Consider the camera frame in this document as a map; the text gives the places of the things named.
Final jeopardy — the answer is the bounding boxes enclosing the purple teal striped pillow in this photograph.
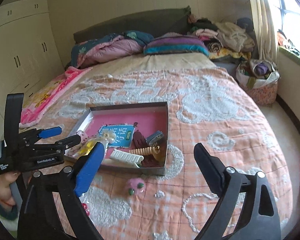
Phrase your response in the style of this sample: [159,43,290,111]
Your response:
[143,33,209,56]

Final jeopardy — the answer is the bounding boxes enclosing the cream wardrobe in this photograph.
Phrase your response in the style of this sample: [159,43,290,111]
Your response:
[0,0,63,140]

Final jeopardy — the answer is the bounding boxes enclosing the person's left hand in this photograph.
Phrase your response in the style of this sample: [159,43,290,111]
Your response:
[0,171,20,210]

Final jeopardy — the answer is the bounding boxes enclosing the floral fabric laundry basket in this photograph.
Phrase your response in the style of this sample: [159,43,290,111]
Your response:
[236,59,280,106]

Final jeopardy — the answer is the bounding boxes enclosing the polka dot bow hair clip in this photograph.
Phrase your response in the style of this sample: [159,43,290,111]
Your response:
[68,130,89,157]

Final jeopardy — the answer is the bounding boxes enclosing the pink pompom hair tie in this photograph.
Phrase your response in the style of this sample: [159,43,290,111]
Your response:
[125,177,146,197]

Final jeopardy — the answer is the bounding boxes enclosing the pile of clothes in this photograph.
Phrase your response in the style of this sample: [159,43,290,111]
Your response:
[187,14,256,61]

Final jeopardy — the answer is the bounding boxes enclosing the white cloud hair claw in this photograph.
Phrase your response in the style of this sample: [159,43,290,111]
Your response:
[109,149,144,168]

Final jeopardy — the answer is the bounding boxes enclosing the yellow hair ring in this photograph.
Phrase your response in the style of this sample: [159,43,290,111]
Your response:
[78,141,98,157]

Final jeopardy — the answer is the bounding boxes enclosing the pink cartoon blanket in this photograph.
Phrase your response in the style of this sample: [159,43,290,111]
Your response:
[19,66,92,128]

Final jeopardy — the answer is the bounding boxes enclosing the pink and navy comforter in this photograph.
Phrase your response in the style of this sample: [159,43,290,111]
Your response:
[70,30,154,69]

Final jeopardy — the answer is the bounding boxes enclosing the blue rectangular hair clip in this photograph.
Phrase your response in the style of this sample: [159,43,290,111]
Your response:
[146,131,165,146]

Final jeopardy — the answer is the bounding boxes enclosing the red bead earring card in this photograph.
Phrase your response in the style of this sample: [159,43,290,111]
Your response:
[79,193,90,217]

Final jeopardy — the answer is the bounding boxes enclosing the cream curtain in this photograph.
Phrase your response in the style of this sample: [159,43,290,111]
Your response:
[250,0,278,63]

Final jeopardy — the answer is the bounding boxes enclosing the dark red hair clip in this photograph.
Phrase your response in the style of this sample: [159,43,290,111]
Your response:
[133,130,149,149]

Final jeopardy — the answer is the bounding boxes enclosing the pearl hair clip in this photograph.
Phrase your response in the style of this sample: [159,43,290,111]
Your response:
[101,129,116,144]

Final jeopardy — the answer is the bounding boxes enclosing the orange plaid cloud quilt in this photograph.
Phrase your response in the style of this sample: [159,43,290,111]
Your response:
[38,67,293,239]

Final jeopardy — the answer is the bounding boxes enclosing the dark cardboard box tray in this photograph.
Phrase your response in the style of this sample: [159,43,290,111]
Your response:
[65,102,168,176]

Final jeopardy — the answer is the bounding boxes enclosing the beige bed sheet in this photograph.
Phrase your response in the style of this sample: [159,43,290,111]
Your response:
[81,53,230,78]

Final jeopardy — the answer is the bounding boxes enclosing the dark green headboard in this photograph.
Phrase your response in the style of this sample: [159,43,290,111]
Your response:
[73,7,191,43]

